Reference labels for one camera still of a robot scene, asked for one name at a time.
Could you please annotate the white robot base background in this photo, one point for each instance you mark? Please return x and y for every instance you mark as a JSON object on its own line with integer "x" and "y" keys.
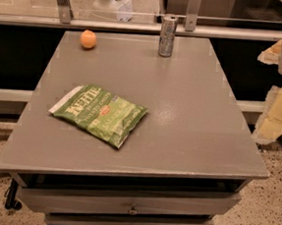
{"x": 113, "y": 3}

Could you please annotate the orange fruit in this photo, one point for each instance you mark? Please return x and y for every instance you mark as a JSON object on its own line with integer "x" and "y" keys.
{"x": 88, "y": 39}

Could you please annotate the metal railing frame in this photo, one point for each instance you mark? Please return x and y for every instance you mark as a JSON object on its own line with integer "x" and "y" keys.
{"x": 238, "y": 19}

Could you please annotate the lower grey drawer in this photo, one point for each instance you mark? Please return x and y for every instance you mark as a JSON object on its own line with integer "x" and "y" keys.
{"x": 122, "y": 220}

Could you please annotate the green kettle chips bag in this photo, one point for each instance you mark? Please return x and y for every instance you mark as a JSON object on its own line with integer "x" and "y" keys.
{"x": 99, "y": 112}

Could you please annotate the upper grey drawer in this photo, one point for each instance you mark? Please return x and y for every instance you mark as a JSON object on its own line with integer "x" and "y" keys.
{"x": 128, "y": 202}

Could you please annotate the black caster wheel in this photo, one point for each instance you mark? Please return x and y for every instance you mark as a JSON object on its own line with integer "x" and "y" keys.
{"x": 11, "y": 202}

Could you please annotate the grey drawer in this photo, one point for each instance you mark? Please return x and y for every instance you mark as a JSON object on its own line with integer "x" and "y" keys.
{"x": 122, "y": 220}
{"x": 128, "y": 202}

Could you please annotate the grey drawer cabinet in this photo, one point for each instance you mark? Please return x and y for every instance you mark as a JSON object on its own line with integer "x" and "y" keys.
{"x": 193, "y": 138}

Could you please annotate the silver blue redbull can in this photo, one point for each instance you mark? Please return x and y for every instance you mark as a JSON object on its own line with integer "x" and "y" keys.
{"x": 167, "y": 35}

